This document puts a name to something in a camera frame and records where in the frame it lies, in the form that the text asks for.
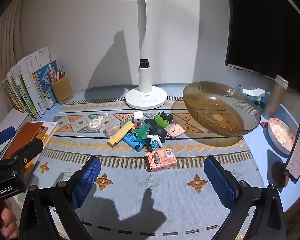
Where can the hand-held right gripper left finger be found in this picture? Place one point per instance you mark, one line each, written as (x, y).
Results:
(86, 182)

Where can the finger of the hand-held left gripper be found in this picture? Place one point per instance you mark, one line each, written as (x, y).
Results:
(27, 152)
(3, 135)

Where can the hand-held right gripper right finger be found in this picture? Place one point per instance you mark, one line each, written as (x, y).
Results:
(218, 182)

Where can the blue toy car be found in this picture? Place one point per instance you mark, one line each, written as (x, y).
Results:
(132, 142)

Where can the green translucent figurine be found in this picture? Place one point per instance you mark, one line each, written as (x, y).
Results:
(141, 132)

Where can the amber ribbed glass bowl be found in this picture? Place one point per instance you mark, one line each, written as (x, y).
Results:
(215, 105)

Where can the person's left hand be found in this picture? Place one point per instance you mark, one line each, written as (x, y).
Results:
(7, 220)

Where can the white yellow booklet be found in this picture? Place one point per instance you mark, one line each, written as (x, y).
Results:
(50, 130)

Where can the row of books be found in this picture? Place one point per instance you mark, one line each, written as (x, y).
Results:
(30, 87)

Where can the patterned desk mat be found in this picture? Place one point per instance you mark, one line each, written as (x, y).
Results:
(140, 205)

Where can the yellow eraser bar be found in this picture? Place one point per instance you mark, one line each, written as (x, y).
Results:
(120, 135)

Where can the clear plastic case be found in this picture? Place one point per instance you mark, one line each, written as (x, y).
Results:
(112, 130)

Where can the round correction tape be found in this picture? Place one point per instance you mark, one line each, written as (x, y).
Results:
(96, 123)

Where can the pink mini fan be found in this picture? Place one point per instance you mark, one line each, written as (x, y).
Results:
(174, 132)

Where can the tan pen holder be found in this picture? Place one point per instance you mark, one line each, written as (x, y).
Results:
(62, 91)

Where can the black phone stand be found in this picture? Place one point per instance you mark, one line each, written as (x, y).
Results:
(288, 173)

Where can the small red wrapper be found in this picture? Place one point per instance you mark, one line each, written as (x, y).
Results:
(264, 124)

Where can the blue white figurine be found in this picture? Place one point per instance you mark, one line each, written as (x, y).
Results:
(155, 144)

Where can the small patterned dish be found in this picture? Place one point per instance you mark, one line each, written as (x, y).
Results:
(280, 132)

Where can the black round figurine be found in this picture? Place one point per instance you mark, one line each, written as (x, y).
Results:
(156, 131)

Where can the bundle of pens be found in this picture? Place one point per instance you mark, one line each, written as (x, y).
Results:
(56, 73)

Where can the dark green figurine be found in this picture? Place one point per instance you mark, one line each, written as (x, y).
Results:
(163, 119)

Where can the white charger cube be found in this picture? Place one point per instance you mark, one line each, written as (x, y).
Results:
(139, 117)

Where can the beige ribbed panel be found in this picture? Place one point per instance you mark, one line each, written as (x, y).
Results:
(7, 35)

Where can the beige thermos bottle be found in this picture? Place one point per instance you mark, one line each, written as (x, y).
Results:
(275, 97)

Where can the white desk lamp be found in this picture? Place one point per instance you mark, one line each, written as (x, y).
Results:
(145, 80)

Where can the black monitor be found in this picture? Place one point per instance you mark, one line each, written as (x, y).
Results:
(265, 30)

